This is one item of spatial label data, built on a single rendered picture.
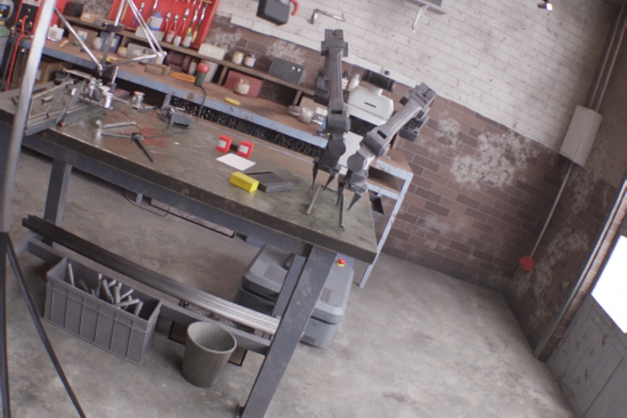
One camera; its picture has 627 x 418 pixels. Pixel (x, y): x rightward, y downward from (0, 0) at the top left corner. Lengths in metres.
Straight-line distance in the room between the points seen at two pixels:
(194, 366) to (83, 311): 0.50
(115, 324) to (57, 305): 0.28
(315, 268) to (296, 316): 0.18
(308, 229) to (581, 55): 3.37
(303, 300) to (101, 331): 0.87
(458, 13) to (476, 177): 1.30
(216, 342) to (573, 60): 3.49
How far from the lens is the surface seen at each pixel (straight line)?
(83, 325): 2.21
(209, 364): 2.09
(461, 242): 4.44
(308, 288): 1.75
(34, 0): 4.17
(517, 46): 4.28
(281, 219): 1.60
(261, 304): 2.66
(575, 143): 4.20
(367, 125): 2.58
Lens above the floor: 1.41
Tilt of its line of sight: 16 degrees down
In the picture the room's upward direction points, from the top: 21 degrees clockwise
